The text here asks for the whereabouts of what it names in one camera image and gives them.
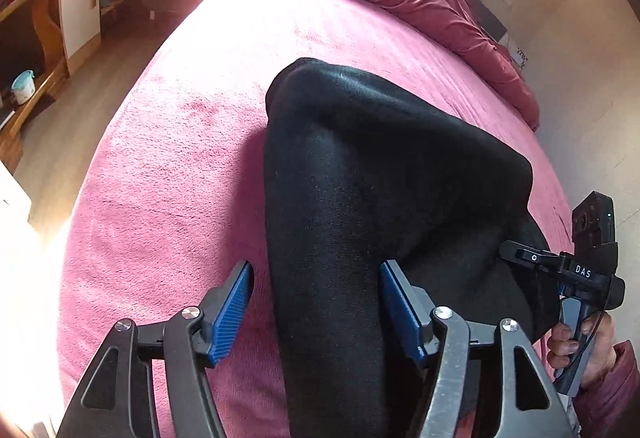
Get dark headboard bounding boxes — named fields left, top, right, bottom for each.
left=470, top=0, right=507, bottom=43

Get wooden desk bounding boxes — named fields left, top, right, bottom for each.
left=0, top=0, right=68, bottom=139

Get pink bed blanket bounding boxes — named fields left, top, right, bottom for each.
left=57, top=0, right=576, bottom=438

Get black pants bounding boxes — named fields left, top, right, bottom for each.
left=263, top=58, right=562, bottom=438

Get light blue cup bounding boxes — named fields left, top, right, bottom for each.
left=11, top=70, right=35, bottom=105

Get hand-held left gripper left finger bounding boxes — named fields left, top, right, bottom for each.
left=55, top=260, right=256, bottom=438

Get person's right hand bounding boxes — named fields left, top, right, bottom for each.
left=547, top=313, right=618, bottom=385

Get person's right forearm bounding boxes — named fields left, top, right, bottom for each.
left=575, top=340, right=640, bottom=434

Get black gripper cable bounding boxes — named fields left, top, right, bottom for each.
left=552, top=298, right=615, bottom=381

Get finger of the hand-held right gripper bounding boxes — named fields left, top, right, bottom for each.
left=500, top=240, right=561, bottom=271

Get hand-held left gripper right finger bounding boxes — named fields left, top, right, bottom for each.
left=378, top=259, right=583, bottom=438

